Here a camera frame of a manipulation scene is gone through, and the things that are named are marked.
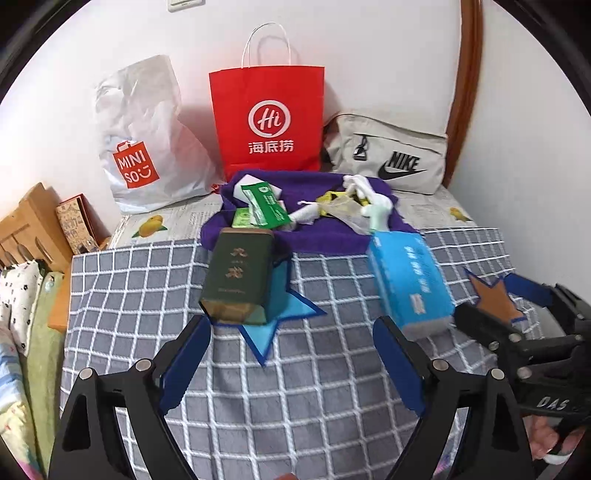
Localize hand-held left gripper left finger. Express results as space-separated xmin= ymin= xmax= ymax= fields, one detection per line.
xmin=48 ymin=315 xmax=214 ymax=480

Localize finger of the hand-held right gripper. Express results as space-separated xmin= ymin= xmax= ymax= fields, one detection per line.
xmin=502 ymin=274 xmax=579 ymax=320
xmin=454 ymin=304 xmax=523 ymax=354

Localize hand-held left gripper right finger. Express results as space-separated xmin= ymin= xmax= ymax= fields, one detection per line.
xmin=372 ymin=315 xmax=536 ymax=480

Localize clear plastic bag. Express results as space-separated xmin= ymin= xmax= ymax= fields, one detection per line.
xmin=322 ymin=193 xmax=371 ymax=232

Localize green packet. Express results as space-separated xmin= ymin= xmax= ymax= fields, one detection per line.
xmin=239 ymin=181 xmax=293 ymax=230

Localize small yellow bag black straps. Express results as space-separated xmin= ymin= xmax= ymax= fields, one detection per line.
xmin=316 ymin=188 xmax=371 ymax=219

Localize white sponge block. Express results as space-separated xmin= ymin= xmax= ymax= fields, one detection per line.
xmin=233 ymin=171 xmax=283 ymax=205

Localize person's right hand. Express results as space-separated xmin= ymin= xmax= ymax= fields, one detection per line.
xmin=525 ymin=413 xmax=583 ymax=465

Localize brown felt star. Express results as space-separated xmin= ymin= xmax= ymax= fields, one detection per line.
xmin=463 ymin=267 xmax=526 ymax=327

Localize grey checked blanket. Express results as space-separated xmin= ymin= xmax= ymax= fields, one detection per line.
xmin=59 ymin=225 xmax=556 ymax=480

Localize blue tissue pack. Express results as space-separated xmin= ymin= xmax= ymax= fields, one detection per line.
xmin=366 ymin=230 xmax=456 ymax=342

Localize dark green tin box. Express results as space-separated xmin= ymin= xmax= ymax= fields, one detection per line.
xmin=198 ymin=226 xmax=276 ymax=327

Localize blue felt star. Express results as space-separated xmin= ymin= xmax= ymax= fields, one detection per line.
xmin=209 ymin=257 xmax=327 ymax=368

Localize light green bed sheet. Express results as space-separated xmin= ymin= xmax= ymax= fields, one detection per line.
xmin=22 ymin=271 xmax=66 ymax=477

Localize fruit print sheet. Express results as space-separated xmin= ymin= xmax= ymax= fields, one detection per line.
xmin=110 ymin=184 xmax=475 ymax=253

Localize purple towel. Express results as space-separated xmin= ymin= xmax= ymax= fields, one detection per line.
xmin=199 ymin=170 xmax=419 ymax=258

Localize white dotted pillow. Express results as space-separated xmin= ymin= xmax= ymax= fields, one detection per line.
xmin=0 ymin=259 xmax=45 ymax=357

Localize colourful quilt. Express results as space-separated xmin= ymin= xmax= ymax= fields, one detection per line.
xmin=0 ymin=322 xmax=38 ymax=480

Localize patterned box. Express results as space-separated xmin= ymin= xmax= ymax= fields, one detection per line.
xmin=55 ymin=193 xmax=101 ymax=256

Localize grey waist bag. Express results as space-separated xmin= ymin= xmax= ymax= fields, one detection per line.
xmin=322 ymin=110 xmax=450 ymax=196

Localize wooden headboard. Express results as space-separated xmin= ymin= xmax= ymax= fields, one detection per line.
xmin=0 ymin=182 xmax=75 ymax=274

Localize white plastic shopping bag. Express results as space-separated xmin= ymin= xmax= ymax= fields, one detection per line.
xmin=93 ymin=54 xmax=219 ymax=215

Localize red paper bag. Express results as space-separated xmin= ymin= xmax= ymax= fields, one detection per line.
xmin=208 ymin=20 xmax=327 ymax=182

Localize brown wooden door frame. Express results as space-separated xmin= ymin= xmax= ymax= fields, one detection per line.
xmin=444 ymin=0 xmax=486 ymax=191

